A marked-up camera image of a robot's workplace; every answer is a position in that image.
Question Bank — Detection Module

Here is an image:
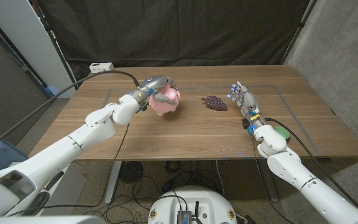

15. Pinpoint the white upright panel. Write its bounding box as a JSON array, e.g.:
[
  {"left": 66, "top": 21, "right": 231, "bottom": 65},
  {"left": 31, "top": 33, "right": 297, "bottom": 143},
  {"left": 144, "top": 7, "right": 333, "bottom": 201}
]
[{"left": 0, "top": 0, "right": 77, "bottom": 99}]

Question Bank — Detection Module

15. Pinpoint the white low box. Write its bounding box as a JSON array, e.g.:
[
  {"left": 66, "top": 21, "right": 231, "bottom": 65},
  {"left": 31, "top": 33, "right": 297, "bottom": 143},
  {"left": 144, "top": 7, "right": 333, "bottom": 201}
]
[{"left": 39, "top": 161, "right": 87, "bottom": 216}]

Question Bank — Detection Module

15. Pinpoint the grey finned electronics box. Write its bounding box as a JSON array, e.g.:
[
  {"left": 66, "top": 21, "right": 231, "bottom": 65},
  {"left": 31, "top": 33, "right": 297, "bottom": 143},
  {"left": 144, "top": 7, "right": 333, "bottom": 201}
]
[{"left": 177, "top": 210, "right": 193, "bottom": 224}]

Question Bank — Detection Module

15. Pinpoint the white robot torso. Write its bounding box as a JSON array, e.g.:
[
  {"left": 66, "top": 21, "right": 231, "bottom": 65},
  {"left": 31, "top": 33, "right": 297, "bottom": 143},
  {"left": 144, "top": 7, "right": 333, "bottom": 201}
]
[{"left": 0, "top": 214, "right": 106, "bottom": 224}]

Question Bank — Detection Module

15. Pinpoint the purple toy grape bunch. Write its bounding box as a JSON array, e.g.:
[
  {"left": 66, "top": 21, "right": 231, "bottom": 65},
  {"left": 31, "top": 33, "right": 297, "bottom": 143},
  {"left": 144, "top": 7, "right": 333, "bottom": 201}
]
[{"left": 201, "top": 95, "right": 228, "bottom": 111}]

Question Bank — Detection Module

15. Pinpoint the pink plastic piggy bank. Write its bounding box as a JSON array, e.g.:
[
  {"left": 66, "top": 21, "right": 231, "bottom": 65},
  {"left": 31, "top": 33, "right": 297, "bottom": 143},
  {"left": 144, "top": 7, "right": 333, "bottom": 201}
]
[{"left": 149, "top": 83, "right": 181, "bottom": 116}]

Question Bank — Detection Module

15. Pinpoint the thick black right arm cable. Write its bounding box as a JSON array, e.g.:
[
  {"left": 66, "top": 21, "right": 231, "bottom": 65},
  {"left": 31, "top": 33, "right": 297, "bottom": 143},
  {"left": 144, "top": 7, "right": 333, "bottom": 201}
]
[{"left": 265, "top": 117, "right": 358, "bottom": 216}]

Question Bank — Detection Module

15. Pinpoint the green push button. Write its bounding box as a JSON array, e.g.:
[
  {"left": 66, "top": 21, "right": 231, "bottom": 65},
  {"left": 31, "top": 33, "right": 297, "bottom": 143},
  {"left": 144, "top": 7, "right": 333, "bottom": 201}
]
[{"left": 273, "top": 126, "right": 291, "bottom": 143}]

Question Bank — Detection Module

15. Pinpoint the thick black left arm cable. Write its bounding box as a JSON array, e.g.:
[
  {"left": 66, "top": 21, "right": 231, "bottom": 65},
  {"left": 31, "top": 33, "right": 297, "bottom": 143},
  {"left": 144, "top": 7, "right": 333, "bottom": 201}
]
[{"left": 0, "top": 70, "right": 141, "bottom": 156}]

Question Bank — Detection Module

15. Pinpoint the black round floor fan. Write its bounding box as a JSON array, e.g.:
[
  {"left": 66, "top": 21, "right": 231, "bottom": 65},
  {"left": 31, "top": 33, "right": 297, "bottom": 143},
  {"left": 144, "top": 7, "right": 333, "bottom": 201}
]
[{"left": 119, "top": 161, "right": 144, "bottom": 184}]

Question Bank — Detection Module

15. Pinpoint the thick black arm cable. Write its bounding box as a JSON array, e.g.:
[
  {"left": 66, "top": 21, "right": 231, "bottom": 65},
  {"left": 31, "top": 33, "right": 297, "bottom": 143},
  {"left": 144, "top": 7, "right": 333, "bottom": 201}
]
[
  {"left": 0, "top": 70, "right": 141, "bottom": 156},
  {"left": 265, "top": 117, "right": 358, "bottom": 216}
]

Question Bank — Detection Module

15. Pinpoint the white table leg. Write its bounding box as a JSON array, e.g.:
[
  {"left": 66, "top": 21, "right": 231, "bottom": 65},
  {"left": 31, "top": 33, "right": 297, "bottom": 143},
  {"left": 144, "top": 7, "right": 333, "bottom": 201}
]
[{"left": 104, "top": 161, "right": 122, "bottom": 205}]

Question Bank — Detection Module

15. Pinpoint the grey table leg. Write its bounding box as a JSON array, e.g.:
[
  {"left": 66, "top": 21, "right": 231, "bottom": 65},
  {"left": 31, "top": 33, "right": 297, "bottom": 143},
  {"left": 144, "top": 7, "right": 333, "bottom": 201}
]
[{"left": 258, "top": 160, "right": 280, "bottom": 203}]

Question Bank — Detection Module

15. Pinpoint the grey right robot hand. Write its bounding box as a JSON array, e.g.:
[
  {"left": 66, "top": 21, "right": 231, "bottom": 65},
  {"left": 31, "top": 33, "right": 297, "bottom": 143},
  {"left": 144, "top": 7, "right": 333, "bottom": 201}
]
[{"left": 227, "top": 80, "right": 260, "bottom": 116}]

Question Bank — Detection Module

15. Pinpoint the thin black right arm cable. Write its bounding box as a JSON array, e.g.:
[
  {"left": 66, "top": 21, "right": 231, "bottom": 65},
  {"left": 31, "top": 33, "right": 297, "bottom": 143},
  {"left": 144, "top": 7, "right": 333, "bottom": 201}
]
[{"left": 249, "top": 133, "right": 291, "bottom": 224}]

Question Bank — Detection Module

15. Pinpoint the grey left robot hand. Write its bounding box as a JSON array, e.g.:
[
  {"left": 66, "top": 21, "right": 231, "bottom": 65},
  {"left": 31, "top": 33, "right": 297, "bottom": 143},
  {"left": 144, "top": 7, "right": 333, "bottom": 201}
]
[{"left": 129, "top": 75, "right": 180, "bottom": 107}]

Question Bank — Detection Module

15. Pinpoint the black backdrop frame pole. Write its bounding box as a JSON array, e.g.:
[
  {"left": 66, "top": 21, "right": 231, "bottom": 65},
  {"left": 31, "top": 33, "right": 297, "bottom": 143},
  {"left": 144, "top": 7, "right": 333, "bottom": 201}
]
[
  {"left": 280, "top": 0, "right": 318, "bottom": 65},
  {"left": 29, "top": 0, "right": 80, "bottom": 90}
]

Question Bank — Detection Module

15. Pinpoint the white power strip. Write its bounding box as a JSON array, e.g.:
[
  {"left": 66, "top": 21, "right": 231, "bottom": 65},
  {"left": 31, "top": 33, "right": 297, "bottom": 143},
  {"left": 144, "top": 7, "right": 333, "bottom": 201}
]
[{"left": 88, "top": 62, "right": 115, "bottom": 74}]

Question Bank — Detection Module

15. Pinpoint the thin braided left arm cable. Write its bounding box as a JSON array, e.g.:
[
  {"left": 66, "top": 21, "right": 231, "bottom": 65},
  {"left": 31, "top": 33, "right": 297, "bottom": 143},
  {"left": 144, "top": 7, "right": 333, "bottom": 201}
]
[{"left": 6, "top": 123, "right": 131, "bottom": 217}]

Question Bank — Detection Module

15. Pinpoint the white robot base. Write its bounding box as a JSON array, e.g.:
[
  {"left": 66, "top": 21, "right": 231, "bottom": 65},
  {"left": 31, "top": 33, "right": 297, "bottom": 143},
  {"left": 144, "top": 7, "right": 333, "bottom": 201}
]
[{"left": 147, "top": 185, "right": 238, "bottom": 224}]

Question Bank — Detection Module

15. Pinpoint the black power adapter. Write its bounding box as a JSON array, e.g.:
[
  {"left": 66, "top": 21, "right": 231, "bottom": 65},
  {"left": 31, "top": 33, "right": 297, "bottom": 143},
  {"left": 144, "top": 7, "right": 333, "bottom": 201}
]
[{"left": 162, "top": 179, "right": 175, "bottom": 192}]

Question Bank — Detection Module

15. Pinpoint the black backdrop curtain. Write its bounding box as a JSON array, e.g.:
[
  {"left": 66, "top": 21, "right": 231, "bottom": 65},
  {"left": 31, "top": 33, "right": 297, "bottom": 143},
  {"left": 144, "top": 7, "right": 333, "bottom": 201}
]
[{"left": 29, "top": 0, "right": 318, "bottom": 86}]

